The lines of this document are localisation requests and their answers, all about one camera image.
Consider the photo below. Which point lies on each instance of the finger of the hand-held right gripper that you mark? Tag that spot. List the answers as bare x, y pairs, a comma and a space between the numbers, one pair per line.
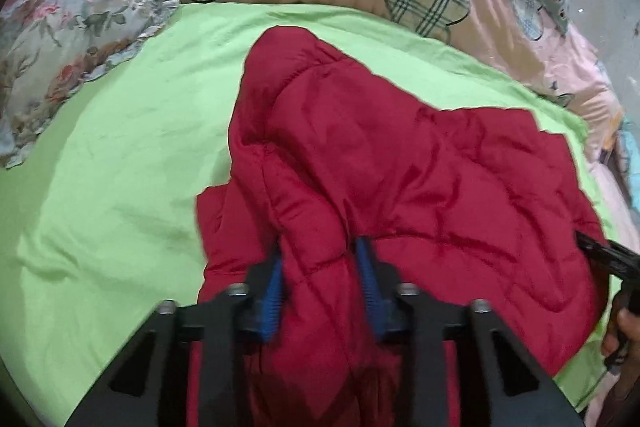
610, 257

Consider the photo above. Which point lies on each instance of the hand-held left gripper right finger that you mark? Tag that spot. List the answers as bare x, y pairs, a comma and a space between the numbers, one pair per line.
370, 287

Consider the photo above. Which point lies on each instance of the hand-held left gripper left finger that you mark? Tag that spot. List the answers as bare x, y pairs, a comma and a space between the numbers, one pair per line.
272, 297

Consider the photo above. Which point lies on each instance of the red quilted jacket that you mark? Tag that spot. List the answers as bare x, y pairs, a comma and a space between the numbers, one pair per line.
400, 172

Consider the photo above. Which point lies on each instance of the person's right hand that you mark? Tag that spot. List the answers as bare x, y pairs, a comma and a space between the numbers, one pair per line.
625, 327

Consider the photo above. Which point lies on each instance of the green bed sheet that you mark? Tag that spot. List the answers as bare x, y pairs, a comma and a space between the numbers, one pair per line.
125, 147

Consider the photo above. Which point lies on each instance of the floral ruffled pillow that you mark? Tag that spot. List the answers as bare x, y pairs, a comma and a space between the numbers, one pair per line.
65, 37

